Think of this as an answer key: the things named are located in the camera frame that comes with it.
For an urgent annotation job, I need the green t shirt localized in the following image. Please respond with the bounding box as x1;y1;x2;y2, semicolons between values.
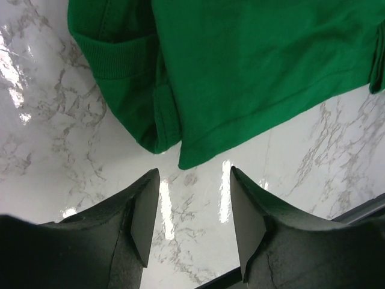
67;1;384;170

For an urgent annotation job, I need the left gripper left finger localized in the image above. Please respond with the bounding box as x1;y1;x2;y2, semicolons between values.
41;169;159;288

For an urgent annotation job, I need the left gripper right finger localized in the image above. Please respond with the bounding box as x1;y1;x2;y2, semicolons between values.
230;167;355;288

